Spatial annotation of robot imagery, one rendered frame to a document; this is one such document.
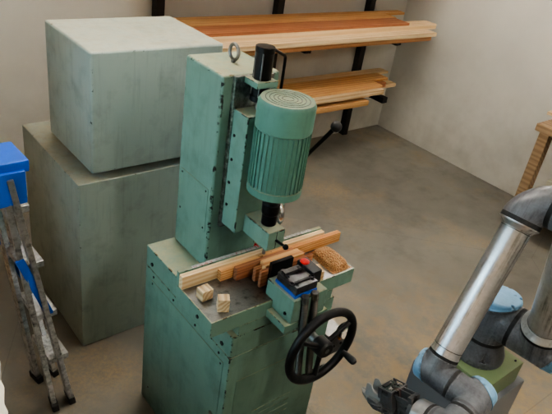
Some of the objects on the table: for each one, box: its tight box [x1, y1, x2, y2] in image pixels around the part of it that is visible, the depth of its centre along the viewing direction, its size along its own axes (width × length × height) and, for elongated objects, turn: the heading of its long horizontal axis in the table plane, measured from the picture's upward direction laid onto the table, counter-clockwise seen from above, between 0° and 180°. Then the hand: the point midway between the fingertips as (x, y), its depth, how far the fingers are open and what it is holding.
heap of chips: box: [307, 246, 352, 274], centre depth 210 cm, size 9×14×4 cm, turn 24°
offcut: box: [217, 294, 230, 312], centre depth 179 cm, size 3×4×5 cm
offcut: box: [196, 283, 214, 302], centre depth 183 cm, size 4×4×4 cm
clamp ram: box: [266, 255, 294, 284], centre depth 191 cm, size 9×8×9 cm
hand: (365, 392), depth 185 cm, fingers closed
